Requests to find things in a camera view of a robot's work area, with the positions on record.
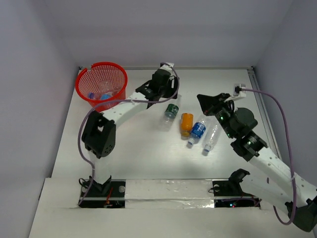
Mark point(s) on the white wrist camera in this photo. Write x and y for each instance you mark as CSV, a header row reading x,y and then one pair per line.
x,y
238,93
167,66

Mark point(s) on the blue cap water bottle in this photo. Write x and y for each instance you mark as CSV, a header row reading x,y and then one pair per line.
x,y
100,96

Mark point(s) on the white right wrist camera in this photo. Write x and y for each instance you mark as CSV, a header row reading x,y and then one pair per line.
x,y
238,93

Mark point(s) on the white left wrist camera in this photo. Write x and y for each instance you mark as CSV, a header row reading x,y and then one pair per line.
x,y
167,66

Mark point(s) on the blue label white-cap bottle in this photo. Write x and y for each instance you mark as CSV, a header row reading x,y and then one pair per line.
x,y
196,133

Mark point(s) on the clear bottle white label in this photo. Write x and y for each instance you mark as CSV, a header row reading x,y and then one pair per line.
x,y
106,86

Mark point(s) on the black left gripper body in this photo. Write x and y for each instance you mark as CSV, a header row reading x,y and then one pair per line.
x,y
166,89

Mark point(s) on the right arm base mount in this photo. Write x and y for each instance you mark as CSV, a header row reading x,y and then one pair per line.
x,y
228,193

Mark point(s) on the green label clear bottle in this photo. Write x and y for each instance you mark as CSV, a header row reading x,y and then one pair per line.
x,y
170,113

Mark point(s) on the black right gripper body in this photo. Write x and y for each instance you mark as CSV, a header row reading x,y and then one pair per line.
x,y
222,111

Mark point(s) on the aluminium rail right edge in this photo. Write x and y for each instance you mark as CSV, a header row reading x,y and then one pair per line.
x,y
270,137

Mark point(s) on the red mesh plastic basket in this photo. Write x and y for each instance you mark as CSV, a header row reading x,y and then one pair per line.
x,y
88,79

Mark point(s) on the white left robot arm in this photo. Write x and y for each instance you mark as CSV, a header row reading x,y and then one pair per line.
x,y
98,129

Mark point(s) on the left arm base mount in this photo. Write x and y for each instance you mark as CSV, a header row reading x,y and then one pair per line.
x,y
110,194

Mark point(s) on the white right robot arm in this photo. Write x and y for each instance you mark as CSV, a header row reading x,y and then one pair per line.
x,y
285,190

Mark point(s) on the orange juice bottle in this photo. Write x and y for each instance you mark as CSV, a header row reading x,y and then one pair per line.
x,y
186,124

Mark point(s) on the clear unlabelled bottle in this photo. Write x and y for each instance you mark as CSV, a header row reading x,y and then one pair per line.
x,y
212,135

